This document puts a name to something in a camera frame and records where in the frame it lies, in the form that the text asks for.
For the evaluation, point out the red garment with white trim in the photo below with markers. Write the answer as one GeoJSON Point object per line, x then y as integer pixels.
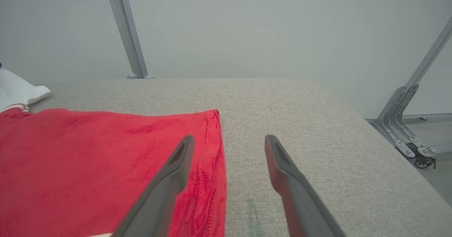
{"type": "Point", "coordinates": [88, 159]}

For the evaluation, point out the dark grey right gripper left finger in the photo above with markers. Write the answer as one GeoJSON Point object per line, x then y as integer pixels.
{"type": "Point", "coordinates": [159, 201]}

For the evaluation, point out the black caster wheel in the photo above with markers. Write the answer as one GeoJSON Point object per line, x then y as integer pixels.
{"type": "Point", "coordinates": [422, 163]}

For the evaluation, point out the grey metal support frame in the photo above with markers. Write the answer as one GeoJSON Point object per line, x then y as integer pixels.
{"type": "Point", "coordinates": [430, 55]}

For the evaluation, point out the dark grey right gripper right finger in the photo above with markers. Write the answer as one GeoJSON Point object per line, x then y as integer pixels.
{"type": "Point", "coordinates": [300, 205]}

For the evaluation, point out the grey metal partition post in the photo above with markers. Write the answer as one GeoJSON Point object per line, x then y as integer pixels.
{"type": "Point", "coordinates": [129, 35]}

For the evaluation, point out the red and white Bulls shorts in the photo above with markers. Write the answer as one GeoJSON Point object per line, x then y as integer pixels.
{"type": "Point", "coordinates": [17, 88]}

